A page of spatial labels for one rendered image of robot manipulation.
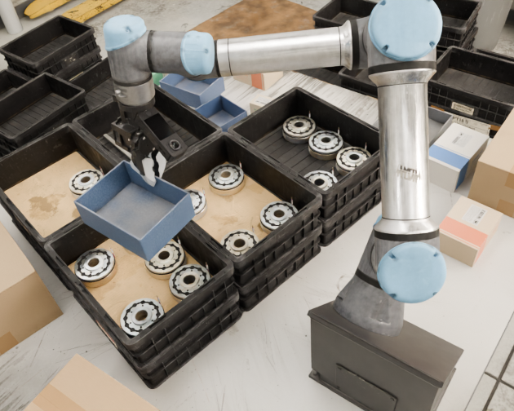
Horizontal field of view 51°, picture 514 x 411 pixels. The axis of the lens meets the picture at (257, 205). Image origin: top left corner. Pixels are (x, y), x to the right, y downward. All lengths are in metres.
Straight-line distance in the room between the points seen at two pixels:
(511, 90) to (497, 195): 0.98
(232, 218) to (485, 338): 0.71
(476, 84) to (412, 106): 1.64
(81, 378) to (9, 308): 0.31
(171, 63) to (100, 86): 1.99
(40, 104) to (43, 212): 1.16
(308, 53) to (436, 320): 0.75
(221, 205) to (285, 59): 0.56
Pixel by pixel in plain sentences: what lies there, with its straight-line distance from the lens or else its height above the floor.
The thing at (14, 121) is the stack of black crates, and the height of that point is 0.49.
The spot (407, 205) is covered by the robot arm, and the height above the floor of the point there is 1.22.
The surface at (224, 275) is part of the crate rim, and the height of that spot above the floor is 0.93.
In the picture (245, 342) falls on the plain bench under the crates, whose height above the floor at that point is 0.70.
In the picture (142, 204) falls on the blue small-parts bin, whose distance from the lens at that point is 1.23.
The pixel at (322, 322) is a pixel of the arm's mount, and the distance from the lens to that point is 1.10.
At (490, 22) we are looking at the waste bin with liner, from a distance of 3.62.
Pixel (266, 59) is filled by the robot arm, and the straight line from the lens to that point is 1.10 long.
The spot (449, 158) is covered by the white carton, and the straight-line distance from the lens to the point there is 1.74.
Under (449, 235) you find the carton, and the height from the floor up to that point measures 0.77.
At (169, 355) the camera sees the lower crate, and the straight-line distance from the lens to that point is 1.31.
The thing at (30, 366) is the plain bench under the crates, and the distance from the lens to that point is 1.54.
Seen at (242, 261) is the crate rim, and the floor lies 0.93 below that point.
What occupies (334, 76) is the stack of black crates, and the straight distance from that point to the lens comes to 2.99.
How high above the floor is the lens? 1.93
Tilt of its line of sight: 47 degrees down
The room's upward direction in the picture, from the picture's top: 7 degrees counter-clockwise
